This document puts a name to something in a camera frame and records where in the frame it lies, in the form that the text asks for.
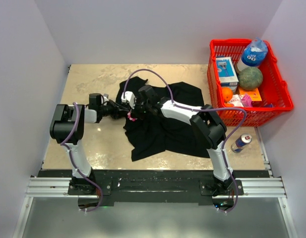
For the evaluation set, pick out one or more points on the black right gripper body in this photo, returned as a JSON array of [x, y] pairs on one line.
[[142, 108]]

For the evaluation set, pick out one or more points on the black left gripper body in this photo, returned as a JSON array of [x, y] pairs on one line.
[[111, 109]]

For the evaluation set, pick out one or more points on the black garment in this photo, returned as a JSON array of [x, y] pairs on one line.
[[154, 134]]

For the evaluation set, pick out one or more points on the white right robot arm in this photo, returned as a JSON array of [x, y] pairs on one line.
[[209, 130]]

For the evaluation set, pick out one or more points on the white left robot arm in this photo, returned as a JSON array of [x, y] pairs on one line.
[[67, 129]]

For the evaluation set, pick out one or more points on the orange fruit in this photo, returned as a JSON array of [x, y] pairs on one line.
[[227, 94]]

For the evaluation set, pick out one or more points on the blue white box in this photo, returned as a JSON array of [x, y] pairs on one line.
[[226, 72]]

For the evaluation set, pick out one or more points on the pink small package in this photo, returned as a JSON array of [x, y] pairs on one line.
[[246, 100]]

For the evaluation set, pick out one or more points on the blue silver drink can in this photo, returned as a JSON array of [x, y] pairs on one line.
[[241, 143]]

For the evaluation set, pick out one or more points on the green round melon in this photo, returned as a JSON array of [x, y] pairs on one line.
[[250, 78]]

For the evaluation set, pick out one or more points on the orange box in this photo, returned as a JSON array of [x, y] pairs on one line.
[[253, 94]]

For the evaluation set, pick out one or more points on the blue plastic bag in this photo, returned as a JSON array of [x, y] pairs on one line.
[[253, 55]]

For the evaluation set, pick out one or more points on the red plastic basket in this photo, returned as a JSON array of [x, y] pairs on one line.
[[274, 91]]

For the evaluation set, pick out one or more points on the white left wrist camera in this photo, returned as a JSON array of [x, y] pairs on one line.
[[104, 98]]

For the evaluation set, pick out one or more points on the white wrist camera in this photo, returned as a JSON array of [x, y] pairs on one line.
[[128, 98], [104, 98]]

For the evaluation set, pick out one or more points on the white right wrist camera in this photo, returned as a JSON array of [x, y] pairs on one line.
[[128, 98]]

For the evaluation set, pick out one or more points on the aluminium rail frame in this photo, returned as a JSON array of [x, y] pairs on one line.
[[51, 209]]

